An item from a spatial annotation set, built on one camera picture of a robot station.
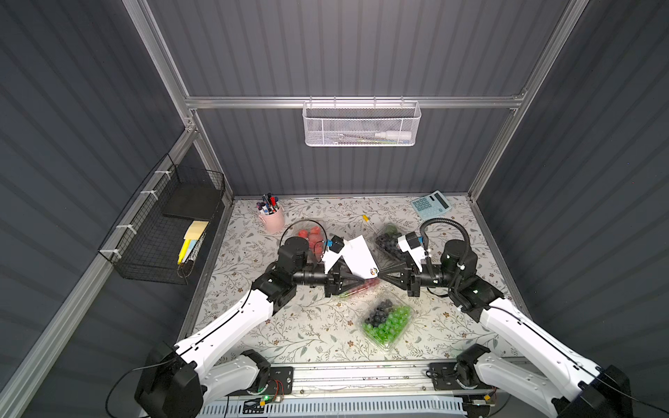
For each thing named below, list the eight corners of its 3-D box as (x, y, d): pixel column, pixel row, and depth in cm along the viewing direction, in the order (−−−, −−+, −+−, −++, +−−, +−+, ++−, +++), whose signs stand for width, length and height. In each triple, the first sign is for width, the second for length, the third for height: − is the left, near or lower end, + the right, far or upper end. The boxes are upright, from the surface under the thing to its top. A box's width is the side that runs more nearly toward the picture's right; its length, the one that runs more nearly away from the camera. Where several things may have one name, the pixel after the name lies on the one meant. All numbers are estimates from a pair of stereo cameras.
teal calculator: (424, 221, 114) (426, 215, 111) (411, 204, 121) (413, 198, 118) (451, 212, 118) (454, 206, 115) (437, 196, 124) (439, 190, 121)
